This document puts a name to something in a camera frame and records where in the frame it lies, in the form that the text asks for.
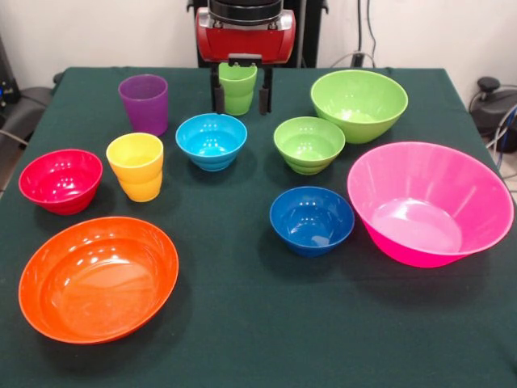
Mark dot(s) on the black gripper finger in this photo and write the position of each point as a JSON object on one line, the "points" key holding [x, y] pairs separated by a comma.
{"points": [[219, 99], [266, 99]]}

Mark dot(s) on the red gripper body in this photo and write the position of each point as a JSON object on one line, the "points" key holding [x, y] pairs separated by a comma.
{"points": [[242, 40]]}

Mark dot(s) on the green cup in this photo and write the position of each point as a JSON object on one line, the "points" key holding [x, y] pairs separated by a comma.
{"points": [[239, 95]]}

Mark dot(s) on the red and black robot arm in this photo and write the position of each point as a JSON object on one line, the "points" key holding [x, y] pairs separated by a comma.
{"points": [[244, 9]]}

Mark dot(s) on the light blue bowl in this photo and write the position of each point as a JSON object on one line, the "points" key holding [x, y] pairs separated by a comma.
{"points": [[211, 141]]}

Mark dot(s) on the small green bowl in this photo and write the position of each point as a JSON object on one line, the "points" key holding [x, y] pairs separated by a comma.
{"points": [[309, 145]]}

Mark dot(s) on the purple cup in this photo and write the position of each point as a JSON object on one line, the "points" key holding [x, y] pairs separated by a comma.
{"points": [[145, 109]]}

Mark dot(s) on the large green bowl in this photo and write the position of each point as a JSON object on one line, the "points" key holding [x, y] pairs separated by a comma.
{"points": [[359, 105]]}

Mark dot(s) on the yellow cup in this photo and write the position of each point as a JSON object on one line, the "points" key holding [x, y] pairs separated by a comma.
{"points": [[137, 184]]}

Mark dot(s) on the dark blue bowl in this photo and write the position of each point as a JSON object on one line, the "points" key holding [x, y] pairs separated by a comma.
{"points": [[311, 222]]}

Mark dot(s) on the red bowl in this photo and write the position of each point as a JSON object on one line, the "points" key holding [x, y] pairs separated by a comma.
{"points": [[60, 182]]}

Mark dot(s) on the large pink bowl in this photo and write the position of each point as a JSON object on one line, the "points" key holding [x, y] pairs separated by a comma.
{"points": [[424, 202]]}

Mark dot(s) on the dark green tablecloth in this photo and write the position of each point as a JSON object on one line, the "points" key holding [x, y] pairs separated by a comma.
{"points": [[242, 291]]}

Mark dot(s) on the large orange bowl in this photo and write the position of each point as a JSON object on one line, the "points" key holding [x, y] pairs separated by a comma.
{"points": [[97, 283]]}

